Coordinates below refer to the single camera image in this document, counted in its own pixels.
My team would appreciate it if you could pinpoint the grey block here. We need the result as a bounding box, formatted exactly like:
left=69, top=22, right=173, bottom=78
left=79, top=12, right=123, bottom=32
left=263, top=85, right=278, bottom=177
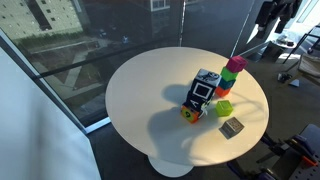
left=221, top=116, right=245, bottom=139

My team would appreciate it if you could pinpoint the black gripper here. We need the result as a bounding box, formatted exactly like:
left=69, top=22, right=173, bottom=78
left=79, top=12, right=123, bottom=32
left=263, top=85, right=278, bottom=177
left=255, top=0, right=303, bottom=34

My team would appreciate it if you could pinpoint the patterned cube with white square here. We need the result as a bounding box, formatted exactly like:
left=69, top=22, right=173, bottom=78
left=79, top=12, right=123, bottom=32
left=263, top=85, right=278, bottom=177
left=188, top=68, right=222, bottom=102

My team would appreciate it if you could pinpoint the blue block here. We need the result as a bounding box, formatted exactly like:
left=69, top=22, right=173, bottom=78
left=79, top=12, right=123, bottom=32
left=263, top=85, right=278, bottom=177
left=218, top=78, right=237, bottom=91

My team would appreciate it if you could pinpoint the small black floor object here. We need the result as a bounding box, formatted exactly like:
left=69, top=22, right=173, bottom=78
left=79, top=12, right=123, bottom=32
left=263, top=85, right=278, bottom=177
left=277, top=73, right=294, bottom=84

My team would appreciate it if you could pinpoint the orange-red patterned cube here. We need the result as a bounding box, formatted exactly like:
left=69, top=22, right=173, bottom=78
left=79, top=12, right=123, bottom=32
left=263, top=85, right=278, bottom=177
left=180, top=103, right=205, bottom=125

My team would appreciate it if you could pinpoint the pink block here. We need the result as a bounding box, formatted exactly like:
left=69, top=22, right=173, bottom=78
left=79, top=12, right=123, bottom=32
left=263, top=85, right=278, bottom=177
left=225, top=55, right=249, bottom=74

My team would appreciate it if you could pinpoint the yellow-green block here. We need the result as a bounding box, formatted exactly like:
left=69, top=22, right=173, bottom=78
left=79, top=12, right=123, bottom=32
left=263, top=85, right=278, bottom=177
left=214, top=99, right=234, bottom=118

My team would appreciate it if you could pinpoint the green block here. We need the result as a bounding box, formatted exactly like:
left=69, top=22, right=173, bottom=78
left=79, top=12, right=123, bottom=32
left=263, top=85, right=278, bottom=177
left=220, top=66, right=239, bottom=82

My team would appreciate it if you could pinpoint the small round side table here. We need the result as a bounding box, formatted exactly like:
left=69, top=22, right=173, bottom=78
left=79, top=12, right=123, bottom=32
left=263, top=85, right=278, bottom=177
left=271, top=33, right=298, bottom=49

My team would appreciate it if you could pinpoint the orange clamp handle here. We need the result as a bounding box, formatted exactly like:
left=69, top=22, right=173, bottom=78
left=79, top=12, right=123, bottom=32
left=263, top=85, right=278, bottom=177
left=301, top=155, right=318, bottom=168

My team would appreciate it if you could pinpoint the orange block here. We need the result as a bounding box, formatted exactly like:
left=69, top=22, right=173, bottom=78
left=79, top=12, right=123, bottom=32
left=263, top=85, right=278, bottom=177
left=214, top=85, right=232, bottom=98

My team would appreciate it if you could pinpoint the white table pedestal base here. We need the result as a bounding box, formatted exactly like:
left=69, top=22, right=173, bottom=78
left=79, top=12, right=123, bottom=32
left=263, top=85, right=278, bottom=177
left=148, top=154, right=195, bottom=178

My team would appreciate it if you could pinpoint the blue clamp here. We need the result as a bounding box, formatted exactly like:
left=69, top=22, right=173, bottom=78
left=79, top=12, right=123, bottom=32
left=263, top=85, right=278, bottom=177
left=292, top=133, right=316, bottom=158

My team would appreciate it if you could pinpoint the blue-grey wedge object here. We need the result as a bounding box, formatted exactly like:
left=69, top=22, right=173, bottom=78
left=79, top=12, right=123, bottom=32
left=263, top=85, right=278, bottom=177
left=288, top=79, right=301, bottom=88

